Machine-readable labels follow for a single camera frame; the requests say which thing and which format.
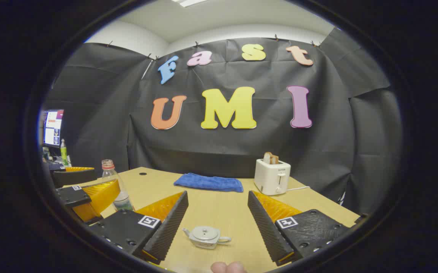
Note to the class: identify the computer monitor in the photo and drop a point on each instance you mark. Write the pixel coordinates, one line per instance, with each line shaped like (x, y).
(53, 129)

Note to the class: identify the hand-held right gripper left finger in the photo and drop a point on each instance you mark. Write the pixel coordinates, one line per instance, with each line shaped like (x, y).
(169, 227)

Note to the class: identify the toasted bread slice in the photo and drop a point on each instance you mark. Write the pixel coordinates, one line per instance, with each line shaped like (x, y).
(270, 158)

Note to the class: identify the green drink bottle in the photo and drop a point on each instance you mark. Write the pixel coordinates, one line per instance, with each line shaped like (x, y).
(64, 155)

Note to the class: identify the blue towel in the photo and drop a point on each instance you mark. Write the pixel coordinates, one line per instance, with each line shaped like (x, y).
(207, 182)

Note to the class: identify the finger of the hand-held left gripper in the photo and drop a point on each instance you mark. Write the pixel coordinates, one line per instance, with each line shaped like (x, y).
(73, 195)
(74, 177)

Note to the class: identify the white toaster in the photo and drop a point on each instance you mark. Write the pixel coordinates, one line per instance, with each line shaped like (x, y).
(270, 178)

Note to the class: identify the white ceramic teacup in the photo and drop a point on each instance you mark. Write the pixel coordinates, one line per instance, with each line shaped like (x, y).
(204, 245)

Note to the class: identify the ceiling light panel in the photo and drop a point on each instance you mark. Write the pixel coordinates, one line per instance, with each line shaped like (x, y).
(190, 2)

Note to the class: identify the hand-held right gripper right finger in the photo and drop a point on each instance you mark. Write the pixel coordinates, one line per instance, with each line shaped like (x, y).
(266, 227)

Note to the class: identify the clear plastic water bottle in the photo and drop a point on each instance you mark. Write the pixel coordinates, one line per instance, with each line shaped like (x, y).
(114, 178)

